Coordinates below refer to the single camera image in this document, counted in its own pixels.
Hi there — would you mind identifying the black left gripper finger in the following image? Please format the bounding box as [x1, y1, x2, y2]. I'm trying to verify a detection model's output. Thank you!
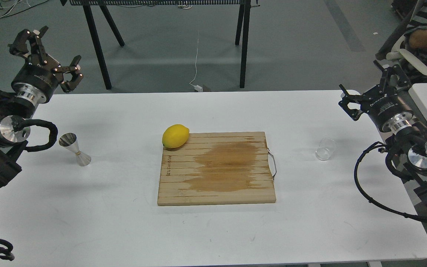
[8, 26, 49, 66]
[52, 55, 84, 93]

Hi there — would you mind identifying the yellow lemon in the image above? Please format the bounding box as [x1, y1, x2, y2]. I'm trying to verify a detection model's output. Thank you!
[162, 124, 190, 149]

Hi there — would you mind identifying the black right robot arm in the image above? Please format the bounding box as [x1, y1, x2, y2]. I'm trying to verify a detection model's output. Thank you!
[338, 60, 427, 223]

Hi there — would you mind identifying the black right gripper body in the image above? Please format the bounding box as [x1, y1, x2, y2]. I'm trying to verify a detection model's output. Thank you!
[361, 86, 414, 132]

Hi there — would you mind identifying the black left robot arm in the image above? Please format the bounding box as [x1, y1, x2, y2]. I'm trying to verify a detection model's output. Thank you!
[0, 26, 83, 188]

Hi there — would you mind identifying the steel double jigger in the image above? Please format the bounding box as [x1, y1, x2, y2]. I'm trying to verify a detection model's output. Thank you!
[58, 132, 91, 166]

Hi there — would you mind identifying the white cable with plug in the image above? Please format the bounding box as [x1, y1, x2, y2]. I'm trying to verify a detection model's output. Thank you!
[189, 29, 204, 93]

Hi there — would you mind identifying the wooden cutting board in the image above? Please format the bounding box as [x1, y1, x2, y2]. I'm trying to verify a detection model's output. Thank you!
[157, 132, 276, 206]

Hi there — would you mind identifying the white office chair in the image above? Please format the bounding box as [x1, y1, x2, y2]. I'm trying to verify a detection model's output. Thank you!
[375, 0, 427, 76]

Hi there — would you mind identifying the black metal frame table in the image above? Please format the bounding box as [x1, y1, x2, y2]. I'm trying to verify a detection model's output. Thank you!
[60, 0, 261, 90]

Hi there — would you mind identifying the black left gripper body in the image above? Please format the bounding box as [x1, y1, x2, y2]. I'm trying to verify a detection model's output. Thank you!
[11, 55, 62, 104]

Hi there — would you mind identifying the small clear glass cup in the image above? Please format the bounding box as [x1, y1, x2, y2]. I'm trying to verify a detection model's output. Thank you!
[315, 138, 337, 161]

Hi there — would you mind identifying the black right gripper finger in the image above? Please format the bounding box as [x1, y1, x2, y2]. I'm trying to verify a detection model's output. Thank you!
[338, 84, 366, 122]
[373, 60, 411, 89]

